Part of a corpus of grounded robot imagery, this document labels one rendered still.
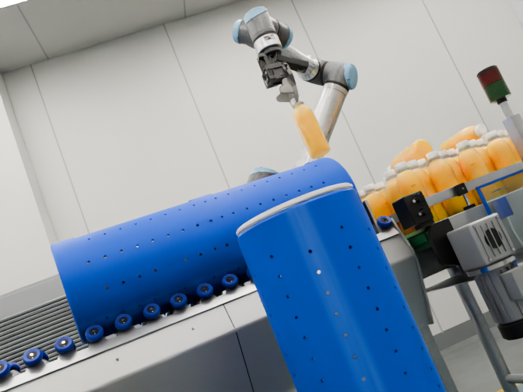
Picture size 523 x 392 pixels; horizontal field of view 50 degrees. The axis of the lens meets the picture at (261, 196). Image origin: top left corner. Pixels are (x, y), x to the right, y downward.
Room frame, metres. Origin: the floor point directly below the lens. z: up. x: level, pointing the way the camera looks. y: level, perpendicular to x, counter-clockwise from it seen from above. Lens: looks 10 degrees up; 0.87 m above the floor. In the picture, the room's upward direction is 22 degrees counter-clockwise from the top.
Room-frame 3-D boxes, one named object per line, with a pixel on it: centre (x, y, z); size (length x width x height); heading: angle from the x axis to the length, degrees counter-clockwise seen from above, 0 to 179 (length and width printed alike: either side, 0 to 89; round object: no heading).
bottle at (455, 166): (1.86, -0.61, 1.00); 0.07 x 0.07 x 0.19
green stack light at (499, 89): (1.64, -0.77, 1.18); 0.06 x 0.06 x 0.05
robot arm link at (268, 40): (1.83, -0.22, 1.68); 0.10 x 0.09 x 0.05; 15
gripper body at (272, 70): (1.83, -0.21, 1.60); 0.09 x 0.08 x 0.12; 105
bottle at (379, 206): (1.96, -0.36, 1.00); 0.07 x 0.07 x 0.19
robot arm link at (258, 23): (1.84, -0.22, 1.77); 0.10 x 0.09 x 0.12; 150
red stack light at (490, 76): (1.64, -0.77, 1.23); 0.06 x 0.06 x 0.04
